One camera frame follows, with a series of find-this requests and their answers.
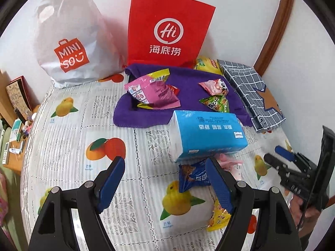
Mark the green triangular snack packet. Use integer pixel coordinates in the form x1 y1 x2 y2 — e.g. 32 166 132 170
199 94 230 113

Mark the teal white small box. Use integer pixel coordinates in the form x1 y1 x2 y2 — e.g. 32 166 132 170
12 119 23 139

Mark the wooden nightstand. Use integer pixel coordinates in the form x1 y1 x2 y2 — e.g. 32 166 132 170
3 105 40 174

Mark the red paper bag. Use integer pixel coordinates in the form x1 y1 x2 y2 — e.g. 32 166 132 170
127 0 216 68

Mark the person's right hand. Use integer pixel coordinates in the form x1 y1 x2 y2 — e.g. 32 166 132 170
289 195 326 232

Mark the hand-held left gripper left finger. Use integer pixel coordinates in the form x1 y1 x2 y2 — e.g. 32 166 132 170
27 156 126 251

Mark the yellow triangular snack packet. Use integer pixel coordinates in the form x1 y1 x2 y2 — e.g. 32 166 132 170
207 199 232 232

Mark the grey checked fabric box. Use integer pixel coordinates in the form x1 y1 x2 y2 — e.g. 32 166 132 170
217 59 286 134

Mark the fruit print tablecloth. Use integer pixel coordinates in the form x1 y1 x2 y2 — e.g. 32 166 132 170
20 73 309 251

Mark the large yellow snack bag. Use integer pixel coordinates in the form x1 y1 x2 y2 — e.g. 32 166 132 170
194 56 223 76

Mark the blue snack packet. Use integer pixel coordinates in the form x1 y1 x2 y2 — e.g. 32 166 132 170
178 159 212 192

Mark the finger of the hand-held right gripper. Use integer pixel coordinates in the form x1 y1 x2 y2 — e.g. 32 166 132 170
263 153 291 177
274 145 298 163

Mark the patterned picture frame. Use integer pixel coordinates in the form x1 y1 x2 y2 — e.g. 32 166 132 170
6 76 33 123

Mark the wooden door frame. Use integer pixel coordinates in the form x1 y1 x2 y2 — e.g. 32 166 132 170
254 0 296 76

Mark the purple cloth tray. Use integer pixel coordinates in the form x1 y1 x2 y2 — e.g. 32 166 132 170
113 63 253 129

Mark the light pink wrapper packet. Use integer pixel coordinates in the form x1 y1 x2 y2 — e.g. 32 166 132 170
217 154 245 181

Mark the yellow edged snack packet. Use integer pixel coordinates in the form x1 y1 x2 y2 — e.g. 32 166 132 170
136 68 170 109

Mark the blue tissue pack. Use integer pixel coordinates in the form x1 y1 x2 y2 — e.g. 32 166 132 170
169 110 249 163

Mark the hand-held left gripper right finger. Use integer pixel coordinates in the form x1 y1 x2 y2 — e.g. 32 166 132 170
205 157 301 251

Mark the wooden headboard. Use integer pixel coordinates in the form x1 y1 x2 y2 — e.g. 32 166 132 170
0 69 16 121

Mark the pink panda snack packet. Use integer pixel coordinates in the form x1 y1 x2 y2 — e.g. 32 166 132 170
198 78 229 96

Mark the pink blanket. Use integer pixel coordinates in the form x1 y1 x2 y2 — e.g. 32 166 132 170
0 174 11 241

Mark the white plastic shopping bag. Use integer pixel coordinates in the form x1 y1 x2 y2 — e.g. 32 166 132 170
34 0 126 89

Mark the white remote control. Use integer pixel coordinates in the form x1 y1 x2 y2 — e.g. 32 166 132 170
1 142 11 164

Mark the light green bedsheet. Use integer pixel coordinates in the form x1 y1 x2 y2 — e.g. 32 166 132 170
0 120 32 251

